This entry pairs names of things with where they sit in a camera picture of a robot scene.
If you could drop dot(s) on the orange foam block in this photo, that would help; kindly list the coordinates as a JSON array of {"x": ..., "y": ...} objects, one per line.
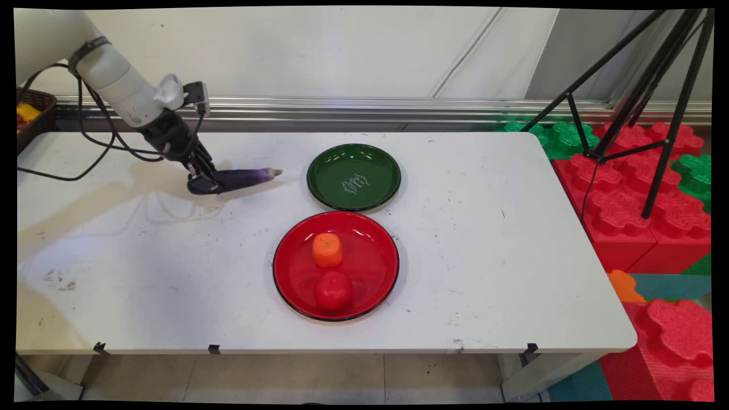
[{"x": 623, "y": 286}]

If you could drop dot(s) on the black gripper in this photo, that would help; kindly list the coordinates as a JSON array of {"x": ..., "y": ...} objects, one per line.
[{"x": 170, "y": 136}]

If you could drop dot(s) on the dark wicker basket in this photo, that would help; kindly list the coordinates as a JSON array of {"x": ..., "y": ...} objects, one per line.
[{"x": 37, "y": 122}]

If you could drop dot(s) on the black tripod stand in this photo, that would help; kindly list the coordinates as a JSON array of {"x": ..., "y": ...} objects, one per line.
[{"x": 655, "y": 80}]

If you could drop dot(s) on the large red foam block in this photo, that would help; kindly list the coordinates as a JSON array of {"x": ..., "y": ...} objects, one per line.
[{"x": 621, "y": 216}]

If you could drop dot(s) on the silver metal wall rail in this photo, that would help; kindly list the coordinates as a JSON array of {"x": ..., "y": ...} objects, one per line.
[{"x": 342, "y": 108}]

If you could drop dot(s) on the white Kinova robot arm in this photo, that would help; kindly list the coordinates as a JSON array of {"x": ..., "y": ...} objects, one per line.
[{"x": 108, "y": 68}]

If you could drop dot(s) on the purple toy eggplant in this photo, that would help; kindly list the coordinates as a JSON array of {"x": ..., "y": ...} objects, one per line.
[{"x": 248, "y": 177}]

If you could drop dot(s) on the orange toy mandarin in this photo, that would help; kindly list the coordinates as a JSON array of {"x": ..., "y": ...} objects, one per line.
[{"x": 327, "y": 250}]

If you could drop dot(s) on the red enamel plate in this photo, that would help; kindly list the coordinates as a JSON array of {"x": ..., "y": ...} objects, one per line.
[{"x": 370, "y": 267}]

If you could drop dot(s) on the green foam block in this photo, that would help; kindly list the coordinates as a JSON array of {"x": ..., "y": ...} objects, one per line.
[
  {"x": 555, "y": 139},
  {"x": 696, "y": 176}
]

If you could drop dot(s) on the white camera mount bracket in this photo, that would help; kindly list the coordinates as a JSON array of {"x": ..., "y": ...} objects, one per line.
[{"x": 170, "y": 91}]

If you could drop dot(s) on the white table leg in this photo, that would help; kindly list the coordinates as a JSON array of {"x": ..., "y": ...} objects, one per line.
[{"x": 541, "y": 373}]

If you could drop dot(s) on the green enamel plate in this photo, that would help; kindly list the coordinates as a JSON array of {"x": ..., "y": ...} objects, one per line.
[{"x": 353, "y": 177}]

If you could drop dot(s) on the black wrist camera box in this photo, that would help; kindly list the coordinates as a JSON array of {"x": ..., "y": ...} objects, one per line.
[{"x": 196, "y": 97}]

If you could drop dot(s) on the red toy tomato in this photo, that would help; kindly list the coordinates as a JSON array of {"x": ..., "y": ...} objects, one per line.
[{"x": 334, "y": 291}]

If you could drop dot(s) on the yellow toy in basket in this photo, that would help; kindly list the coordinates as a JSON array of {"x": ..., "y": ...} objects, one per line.
[{"x": 27, "y": 111}]

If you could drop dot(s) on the black table edge clip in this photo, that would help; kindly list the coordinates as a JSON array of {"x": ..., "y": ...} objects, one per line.
[
  {"x": 531, "y": 348},
  {"x": 214, "y": 348},
  {"x": 100, "y": 348}
]

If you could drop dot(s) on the teal foam mat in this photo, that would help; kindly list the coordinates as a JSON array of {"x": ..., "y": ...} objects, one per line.
[{"x": 672, "y": 286}]

